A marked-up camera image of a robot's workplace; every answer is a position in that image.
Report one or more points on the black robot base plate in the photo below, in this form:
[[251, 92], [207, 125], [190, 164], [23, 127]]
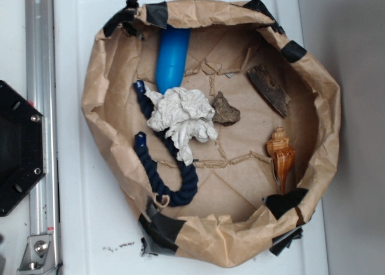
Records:
[[22, 153]]

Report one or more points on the blue plastic cylinder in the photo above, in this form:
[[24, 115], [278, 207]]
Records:
[[171, 58]]

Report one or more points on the crumpled white paper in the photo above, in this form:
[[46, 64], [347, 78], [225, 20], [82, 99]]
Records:
[[183, 114]]

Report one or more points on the brown paper bag bin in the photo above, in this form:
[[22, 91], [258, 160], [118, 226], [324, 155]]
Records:
[[238, 210]]

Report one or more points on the dark wood bark piece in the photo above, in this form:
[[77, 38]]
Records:
[[269, 88]]

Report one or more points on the aluminium extrusion rail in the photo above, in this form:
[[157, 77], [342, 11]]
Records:
[[44, 206]]

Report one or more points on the metal corner bracket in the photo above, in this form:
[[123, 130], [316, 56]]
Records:
[[38, 257]]

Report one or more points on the brown rock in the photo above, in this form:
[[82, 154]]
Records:
[[225, 114]]

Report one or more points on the orange striped conch shell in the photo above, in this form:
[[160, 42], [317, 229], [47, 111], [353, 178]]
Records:
[[283, 155]]

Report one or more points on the white tray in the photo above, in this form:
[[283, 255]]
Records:
[[99, 232]]

